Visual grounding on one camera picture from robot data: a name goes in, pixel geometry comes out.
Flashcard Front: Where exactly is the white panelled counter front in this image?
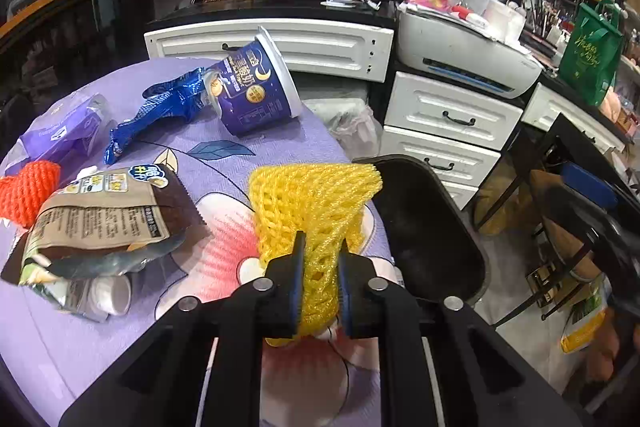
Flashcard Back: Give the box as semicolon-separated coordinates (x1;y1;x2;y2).
143;17;396;84

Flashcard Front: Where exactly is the bin with clear liner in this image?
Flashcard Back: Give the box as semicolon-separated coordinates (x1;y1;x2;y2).
304;97;382;158

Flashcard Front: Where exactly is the silver foil wrapper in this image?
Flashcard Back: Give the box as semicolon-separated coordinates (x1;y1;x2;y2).
20;257;110;323

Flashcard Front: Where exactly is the black metal frame chair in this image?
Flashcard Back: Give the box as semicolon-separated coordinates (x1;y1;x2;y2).
520;112;640;324

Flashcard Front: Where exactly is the white drawer cabinet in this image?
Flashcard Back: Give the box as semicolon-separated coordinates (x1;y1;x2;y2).
379;71;524;211

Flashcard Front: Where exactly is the dark blue yogurt cup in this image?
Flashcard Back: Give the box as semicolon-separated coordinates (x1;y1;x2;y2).
202;26;304;138

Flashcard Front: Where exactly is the brown snack bag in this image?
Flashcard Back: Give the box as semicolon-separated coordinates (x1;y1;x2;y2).
2;164;209;288

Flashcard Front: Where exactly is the yellow foam fruit net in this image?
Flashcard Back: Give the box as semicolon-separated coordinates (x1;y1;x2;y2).
248;162;383;348

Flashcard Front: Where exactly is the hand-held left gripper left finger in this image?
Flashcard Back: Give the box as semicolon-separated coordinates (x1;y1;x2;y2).
59;231;307;427

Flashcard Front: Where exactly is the white printer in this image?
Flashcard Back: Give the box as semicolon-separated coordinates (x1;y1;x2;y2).
397;3;544;100

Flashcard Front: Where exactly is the green tote bag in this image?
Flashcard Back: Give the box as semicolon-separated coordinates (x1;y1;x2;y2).
557;0;624;108

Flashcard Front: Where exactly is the yellow green packet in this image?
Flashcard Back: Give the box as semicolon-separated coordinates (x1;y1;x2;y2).
559;276;614;356

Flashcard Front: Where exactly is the black waste bin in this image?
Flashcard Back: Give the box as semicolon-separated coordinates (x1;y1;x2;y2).
352;154;491;309

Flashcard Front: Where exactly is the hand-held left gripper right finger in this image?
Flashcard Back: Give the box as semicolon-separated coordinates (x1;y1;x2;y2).
337;239;583;427

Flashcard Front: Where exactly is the blue foil wrapper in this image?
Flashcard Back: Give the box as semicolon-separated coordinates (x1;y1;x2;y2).
103;67;221;166

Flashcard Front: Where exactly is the purple tissue pack wrapper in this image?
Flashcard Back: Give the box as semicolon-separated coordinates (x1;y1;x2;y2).
19;93;114;164

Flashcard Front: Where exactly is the orange foam fruit net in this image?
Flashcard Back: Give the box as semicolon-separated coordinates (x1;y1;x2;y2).
0;160;62;228

